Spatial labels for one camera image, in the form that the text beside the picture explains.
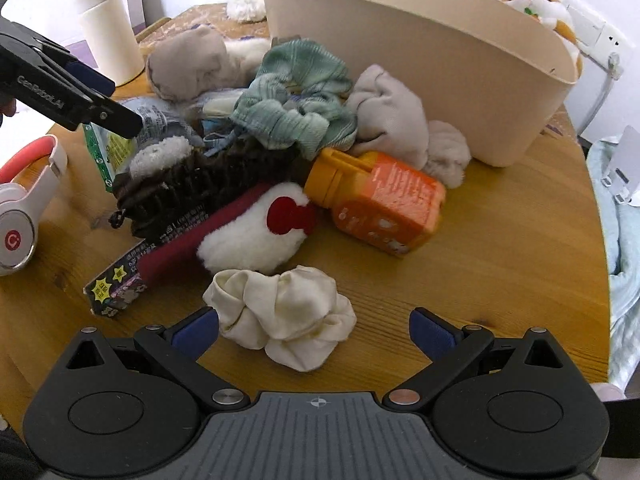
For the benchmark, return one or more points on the green striped cloth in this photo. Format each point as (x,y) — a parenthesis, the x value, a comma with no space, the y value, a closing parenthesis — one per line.
(298,98)

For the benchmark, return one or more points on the beige plastic storage bin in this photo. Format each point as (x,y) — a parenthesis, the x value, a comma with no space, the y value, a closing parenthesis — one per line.
(491,71)

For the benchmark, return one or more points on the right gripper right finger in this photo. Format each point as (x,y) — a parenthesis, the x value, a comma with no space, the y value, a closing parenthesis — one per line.
(454,354)

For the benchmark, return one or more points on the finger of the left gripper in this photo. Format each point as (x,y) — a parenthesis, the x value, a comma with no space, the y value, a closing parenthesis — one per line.
(91,77)
(116,118)

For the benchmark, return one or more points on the orange plastic bottle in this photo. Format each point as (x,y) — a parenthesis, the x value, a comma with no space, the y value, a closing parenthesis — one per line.
(377,199)

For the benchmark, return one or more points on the white folding phone stand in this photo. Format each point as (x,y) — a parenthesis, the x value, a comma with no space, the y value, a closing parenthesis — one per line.
(622,175)

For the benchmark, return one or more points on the red white headphones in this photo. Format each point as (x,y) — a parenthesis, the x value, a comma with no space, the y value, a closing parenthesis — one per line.
(22,208)

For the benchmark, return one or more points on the white thermos bottle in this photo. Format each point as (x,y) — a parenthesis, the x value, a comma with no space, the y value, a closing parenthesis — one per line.
(111,39)

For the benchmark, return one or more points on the beige sock pair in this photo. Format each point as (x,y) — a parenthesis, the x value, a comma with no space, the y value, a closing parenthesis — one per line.
(391,120)

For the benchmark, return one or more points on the light blue clothing pile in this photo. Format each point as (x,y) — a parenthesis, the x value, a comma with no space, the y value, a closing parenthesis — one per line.
(620,228)

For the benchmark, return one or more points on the cream white scrunchie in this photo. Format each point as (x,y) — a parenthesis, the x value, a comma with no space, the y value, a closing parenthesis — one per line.
(298,317)

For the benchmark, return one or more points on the brown floral patterned box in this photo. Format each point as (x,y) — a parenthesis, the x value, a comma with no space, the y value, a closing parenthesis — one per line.
(210,15)

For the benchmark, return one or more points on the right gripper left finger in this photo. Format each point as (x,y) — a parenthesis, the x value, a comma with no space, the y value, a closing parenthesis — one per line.
(174,353)

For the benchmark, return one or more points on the beige grey sock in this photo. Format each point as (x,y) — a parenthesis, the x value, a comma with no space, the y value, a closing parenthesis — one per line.
(198,60)

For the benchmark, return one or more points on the person's left hand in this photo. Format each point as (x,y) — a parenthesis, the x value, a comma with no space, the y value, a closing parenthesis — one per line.
(7,107)

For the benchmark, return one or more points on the white plush with red bow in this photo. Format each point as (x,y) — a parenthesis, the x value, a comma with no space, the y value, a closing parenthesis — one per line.
(265,236)

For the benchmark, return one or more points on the white wall socket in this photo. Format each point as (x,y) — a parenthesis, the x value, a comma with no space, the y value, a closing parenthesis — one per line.
(599,41)

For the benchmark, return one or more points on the orange hamster plush toy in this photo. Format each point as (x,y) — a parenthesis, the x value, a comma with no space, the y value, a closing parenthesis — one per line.
(552,15)

